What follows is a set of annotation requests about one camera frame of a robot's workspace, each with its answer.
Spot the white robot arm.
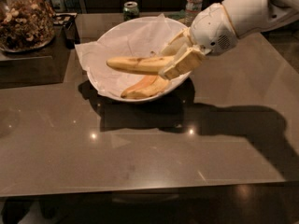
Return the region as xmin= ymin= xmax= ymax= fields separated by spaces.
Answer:
xmin=159 ymin=0 xmax=299 ymax=79

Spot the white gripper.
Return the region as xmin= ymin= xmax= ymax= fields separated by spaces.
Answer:
xmin=159 ymin=3 xmax=238 ymax=80

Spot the glass jar of nuts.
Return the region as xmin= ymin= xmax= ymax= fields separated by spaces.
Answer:
xmin=0 ymin=0 xmax=55 ymax=52

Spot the clear plastic water bottle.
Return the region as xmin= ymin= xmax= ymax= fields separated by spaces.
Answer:
xmin=185 ymin=0 xmax=203 ymax=26

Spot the yellow banana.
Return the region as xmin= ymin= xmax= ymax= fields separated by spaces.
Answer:
xmin=107 ymin=56 xmax=174 ymax=75
xmin=121 ymin=76 xmax=170 ymax=100

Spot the green soda can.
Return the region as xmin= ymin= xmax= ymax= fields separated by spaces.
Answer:
xmin=123 ymin=1 xmax=139 ymax=21

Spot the dark object beside jar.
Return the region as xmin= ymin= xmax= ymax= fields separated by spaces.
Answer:
xmin=54 ymin=13 xmax=80 ymax=49

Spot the dark raised counter block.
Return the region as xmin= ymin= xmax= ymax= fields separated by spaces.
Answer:
xmin=0 ymin=25 xmax=72 ymax=89

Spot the white paper liner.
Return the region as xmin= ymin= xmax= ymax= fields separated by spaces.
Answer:
xmin=74 ymin=13 xmax=190 ymax=100

